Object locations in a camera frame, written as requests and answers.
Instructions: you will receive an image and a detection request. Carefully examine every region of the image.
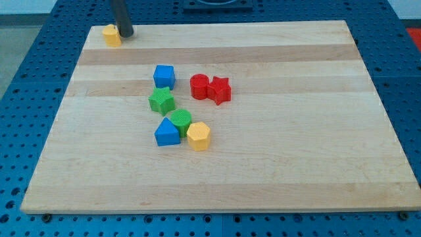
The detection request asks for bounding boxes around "yellow hexagon block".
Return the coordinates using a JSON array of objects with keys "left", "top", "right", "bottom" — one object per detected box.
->
[{"left": 187, "top": 122, "right": 211, "bottom": 151}]

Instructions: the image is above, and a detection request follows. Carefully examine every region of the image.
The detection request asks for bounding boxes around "green cylinder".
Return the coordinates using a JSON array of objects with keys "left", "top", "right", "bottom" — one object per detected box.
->
[{"left": 170, "top": 109, "right": 192, "bottom": 138}]

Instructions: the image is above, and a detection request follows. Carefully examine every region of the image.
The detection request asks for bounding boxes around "blue cube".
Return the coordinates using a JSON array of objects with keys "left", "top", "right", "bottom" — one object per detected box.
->
[{"left": 153, "top": 65, "right": 176, "bottom": 90}]

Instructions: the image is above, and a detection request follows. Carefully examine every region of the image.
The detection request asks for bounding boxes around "red cylinder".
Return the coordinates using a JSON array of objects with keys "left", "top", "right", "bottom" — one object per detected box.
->
[{"left": 190, "top": 74, "right": 209, "bottom": 100}]

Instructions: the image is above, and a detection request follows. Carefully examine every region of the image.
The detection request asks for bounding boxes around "yellow block at corner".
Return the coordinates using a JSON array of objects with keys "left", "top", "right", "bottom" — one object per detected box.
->
[{"left": 102, "top": 24, "right": 122, "bottom": 47}]

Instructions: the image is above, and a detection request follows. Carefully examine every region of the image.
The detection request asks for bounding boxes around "green star block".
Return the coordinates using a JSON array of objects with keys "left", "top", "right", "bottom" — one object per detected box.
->
[{"left": 148, "top": 87, "right": 176, "bottom": 116}]

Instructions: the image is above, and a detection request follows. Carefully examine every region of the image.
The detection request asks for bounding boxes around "wooden board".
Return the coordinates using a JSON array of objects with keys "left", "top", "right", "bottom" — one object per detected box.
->
[{"left": 21, "top": 20, "right": 420, "bottom": 214}]

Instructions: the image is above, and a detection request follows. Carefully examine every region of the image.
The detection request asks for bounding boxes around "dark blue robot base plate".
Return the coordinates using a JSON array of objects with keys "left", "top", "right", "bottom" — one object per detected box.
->
[{"left": 182, "top": 0, "right": 253, "bottom": 11}]

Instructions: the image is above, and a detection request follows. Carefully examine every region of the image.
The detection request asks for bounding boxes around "blue triangle block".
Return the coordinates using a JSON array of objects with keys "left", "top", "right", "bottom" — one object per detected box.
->
[{"left": 154, "top": 117, "right": 181, "bottom": 146}]

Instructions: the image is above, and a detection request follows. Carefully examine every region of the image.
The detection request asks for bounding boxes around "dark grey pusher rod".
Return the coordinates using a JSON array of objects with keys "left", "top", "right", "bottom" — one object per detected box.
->
[{"left": 110, "top": 0, "right": 134, "bottom": 38}]

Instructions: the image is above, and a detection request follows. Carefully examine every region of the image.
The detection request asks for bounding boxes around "red star block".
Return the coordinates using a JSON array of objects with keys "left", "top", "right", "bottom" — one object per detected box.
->
[{"left": 207, "top": 76, "right": 232, "bottom": 105}]

